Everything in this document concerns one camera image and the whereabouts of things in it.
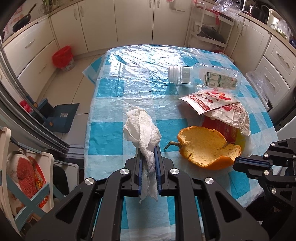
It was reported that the white paper towel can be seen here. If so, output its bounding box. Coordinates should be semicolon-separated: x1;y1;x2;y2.
123;107;162;200

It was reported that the orange pomelo peel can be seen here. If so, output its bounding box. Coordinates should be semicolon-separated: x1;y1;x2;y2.
164;126;241;171

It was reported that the red lined trash bin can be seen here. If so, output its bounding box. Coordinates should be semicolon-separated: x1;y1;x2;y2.
52;45;75;72

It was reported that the red orange food package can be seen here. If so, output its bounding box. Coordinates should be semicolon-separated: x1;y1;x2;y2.
202;116;244;144

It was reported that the red white snack wrapper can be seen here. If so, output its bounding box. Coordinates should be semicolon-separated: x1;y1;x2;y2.
179;89;251;136

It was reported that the blue checkered plastic tablecloth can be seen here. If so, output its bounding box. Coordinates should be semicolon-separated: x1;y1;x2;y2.
83;45;278;240

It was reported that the small clear plastic jar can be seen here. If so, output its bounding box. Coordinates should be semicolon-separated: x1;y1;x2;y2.
168;66;193;85

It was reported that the clear plastic bottle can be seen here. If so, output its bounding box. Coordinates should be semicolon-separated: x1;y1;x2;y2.
190;63;242;96

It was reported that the blue dustpan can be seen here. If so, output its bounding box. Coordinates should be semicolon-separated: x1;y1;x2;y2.
30;99;79;133

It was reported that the clear bag in drawer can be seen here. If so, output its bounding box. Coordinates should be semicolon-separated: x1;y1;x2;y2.
245;71;269;105

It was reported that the white folding rack with decorations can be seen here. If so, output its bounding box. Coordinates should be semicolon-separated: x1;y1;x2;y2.
1;128;79;234

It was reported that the black frying pan on cart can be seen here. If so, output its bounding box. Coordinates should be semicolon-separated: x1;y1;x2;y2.
197;26;225;43

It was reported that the white tiered storage cart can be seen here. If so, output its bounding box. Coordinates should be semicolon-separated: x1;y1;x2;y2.
185;1;235;52

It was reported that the white electric kettle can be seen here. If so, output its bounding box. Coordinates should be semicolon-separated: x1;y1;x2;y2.
266;9;283;29

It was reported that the clear plastic bag on cart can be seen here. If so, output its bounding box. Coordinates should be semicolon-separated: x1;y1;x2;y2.
212;0;241;16

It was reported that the black wok on stove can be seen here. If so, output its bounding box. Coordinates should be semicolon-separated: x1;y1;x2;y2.
13;3;37;33

